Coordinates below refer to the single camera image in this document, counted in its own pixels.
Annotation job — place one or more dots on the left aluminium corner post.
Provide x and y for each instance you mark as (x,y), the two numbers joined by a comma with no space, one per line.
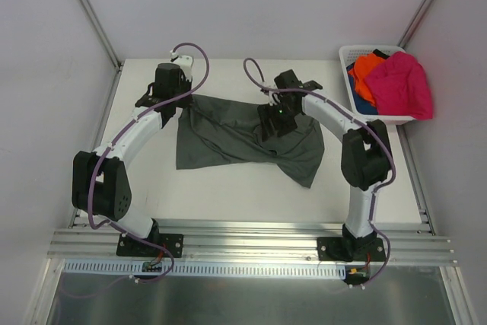
(100,33)

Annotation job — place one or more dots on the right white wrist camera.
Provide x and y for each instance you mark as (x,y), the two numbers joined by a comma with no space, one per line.
(270,91)

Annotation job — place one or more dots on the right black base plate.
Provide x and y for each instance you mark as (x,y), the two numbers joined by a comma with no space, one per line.
(346,249)

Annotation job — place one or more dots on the white slotted cable duct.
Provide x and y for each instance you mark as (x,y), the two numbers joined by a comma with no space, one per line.
(206,269)

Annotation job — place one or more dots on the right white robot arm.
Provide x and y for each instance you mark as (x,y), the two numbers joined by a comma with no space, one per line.
(366,158)

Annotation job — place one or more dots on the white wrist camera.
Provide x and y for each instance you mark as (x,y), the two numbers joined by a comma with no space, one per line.
(270,91)
(184,62)

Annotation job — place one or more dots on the white plastic laundry basket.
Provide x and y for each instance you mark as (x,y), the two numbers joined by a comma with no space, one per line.
(348,56)

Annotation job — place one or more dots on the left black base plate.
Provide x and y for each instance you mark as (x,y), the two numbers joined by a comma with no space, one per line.
(130,247)

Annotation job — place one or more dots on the right aluminium corner post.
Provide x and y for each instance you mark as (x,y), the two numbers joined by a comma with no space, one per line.
(415,23)

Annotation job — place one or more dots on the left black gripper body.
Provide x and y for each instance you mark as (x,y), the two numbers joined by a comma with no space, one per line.
(176,100)

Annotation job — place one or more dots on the orange t shirt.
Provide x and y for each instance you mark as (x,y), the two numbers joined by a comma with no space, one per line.
(362,67)

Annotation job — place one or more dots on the aluminium corner post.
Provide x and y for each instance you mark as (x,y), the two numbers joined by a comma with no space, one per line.
(415,23)
(100,33)

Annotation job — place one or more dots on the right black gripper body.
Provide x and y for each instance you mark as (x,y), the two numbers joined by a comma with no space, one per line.
(272,123)

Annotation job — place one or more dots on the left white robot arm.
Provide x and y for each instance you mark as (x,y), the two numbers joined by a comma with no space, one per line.
(100,183)

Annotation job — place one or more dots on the pink t shirt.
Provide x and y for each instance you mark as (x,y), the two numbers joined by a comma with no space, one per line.
(400,88)

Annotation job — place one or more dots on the grey t shirt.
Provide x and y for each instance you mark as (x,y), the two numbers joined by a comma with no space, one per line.
(215,132)

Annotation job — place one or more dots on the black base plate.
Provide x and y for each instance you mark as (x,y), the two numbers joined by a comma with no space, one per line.
(130,247)
(346,249)

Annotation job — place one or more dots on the aluminium mounting rail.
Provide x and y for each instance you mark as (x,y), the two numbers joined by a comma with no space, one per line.
(257,242)

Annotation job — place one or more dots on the blue t shirt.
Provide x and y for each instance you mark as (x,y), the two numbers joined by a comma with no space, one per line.
(362,106)

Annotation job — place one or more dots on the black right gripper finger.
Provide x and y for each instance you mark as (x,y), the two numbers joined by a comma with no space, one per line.
(269,128)
(286,125)

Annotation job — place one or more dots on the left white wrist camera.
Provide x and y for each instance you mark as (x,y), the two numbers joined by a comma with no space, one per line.
(184,62)

